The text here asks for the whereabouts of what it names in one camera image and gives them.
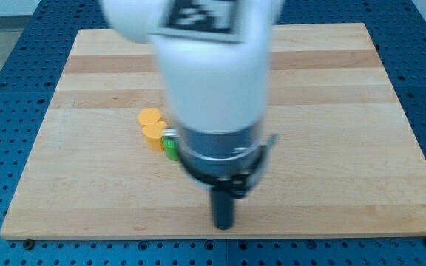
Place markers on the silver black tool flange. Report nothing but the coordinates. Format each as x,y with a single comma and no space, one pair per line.
233,162

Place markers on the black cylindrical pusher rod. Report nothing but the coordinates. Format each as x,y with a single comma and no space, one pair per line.
222,208

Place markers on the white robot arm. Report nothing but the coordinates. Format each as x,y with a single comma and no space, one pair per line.
214,58

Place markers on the green cylinder block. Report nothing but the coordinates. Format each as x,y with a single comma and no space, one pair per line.
170,148

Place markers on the yellow cylinder block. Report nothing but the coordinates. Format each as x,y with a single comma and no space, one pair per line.
153,135

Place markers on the yellow hexagonal block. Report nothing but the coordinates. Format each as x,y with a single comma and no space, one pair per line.
149,116

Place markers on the wooden board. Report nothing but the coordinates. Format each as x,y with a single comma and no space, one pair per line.
346,163

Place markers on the black white fiducial tag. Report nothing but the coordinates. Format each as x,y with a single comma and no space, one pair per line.
208,20

